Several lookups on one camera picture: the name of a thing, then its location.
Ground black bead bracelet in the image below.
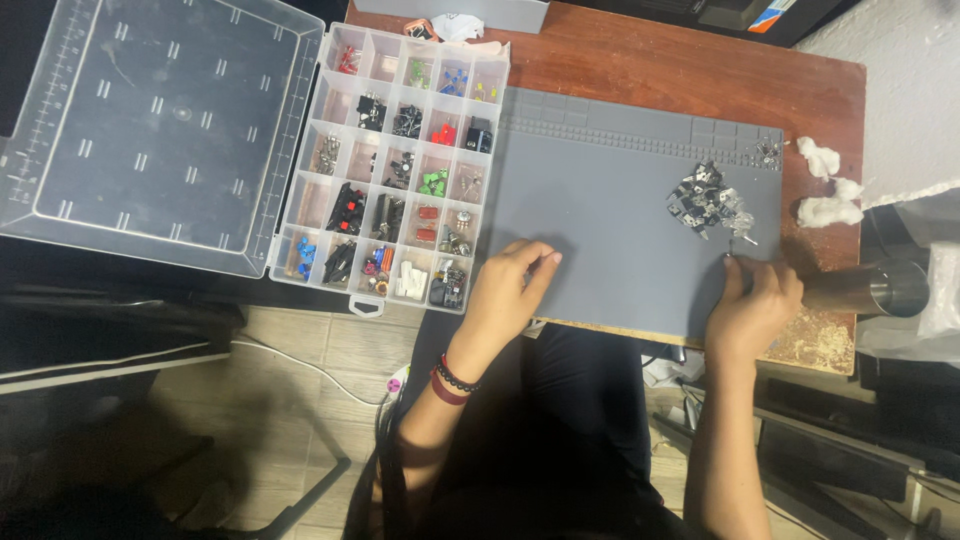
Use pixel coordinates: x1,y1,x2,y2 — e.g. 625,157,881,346
435,352,483,395

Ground white connectors group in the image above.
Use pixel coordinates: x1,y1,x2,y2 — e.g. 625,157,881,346
394,260,429,302

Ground grey silicone work mat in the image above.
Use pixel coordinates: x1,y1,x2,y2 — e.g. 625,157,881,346
480,86,786,340

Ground black device with blue label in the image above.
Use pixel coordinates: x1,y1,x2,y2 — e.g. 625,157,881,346
637,0,849,48

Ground person's black trousers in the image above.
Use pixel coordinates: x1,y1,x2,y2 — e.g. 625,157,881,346
341,311,702,540

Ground coloured coils and parts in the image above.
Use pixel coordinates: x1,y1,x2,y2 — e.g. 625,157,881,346
362,247,396,296

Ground grey plastic bin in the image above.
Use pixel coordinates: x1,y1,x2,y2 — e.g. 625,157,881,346
352,0,552,35

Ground blue trimmers group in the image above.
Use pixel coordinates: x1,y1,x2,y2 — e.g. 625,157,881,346
294,236,317,282

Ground pile of clear diodes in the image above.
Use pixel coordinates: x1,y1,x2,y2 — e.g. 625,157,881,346
721,191,759,247

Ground stainless steel cup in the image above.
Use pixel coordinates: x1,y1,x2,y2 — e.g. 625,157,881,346
799,258,932,318

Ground metal potentiometers group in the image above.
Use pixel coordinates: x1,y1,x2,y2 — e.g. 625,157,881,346
438,210,474,258

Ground black circuit modules group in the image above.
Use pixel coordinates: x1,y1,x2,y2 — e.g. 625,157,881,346
429,260,469,311

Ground white cable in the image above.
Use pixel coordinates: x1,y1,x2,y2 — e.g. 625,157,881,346
231,336,410,410

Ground black chip sockets group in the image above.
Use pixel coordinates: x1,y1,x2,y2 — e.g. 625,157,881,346
371,192,406,244

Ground brown film capacitors group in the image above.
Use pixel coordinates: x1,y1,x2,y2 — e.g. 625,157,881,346
414,204,440,244

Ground black capacitors group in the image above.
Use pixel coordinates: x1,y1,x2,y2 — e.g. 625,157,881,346
465,117,495,155

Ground crumpled white paper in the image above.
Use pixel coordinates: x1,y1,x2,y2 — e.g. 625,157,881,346
430,12,486,44

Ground pile of black transistors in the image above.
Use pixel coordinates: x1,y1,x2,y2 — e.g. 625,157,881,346
666,159,740,241

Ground black and red connectors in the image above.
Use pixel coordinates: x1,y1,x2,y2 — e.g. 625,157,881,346
325,181,368,237

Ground red cord bracelet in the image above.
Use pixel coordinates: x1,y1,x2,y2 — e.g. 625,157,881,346
429,366,470,408

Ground clear plastic organizer box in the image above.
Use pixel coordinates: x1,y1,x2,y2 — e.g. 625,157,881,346
0,0,513,319

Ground person's left hand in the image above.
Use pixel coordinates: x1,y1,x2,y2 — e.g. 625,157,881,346
449,238,564,363

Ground black side furniture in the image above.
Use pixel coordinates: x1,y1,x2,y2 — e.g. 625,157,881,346
0,238,354,540

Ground person's right hand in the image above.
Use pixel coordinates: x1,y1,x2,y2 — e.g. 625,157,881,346
703,251,805,366

